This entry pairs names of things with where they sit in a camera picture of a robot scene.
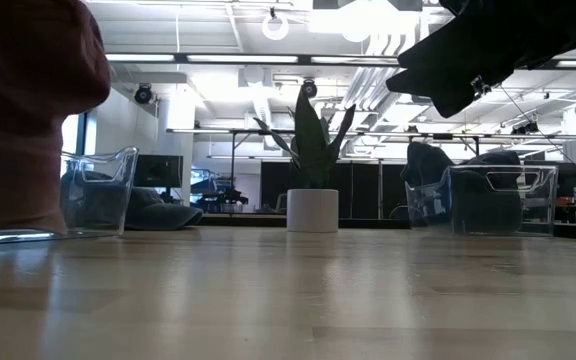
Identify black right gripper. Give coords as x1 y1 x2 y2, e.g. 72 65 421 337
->
385 0 544 119

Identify blue background workstation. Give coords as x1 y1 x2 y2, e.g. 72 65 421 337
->
190 167 250 215

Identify white ring ceiling lamp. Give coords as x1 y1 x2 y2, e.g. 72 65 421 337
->
261 13 290 42

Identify white plant pot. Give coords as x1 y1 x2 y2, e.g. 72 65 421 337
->
286 188 340 234

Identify black computer monitor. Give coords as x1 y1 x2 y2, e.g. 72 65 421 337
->
132 153 185 189

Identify black ceiling camera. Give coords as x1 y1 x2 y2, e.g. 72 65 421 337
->
300 78 319 100
132 83 155 105

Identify clear plastic bin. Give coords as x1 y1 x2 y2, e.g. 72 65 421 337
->
404 163 560 237
0 146 140 247

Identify green snake plant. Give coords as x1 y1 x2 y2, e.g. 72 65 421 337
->
252 89 357 190

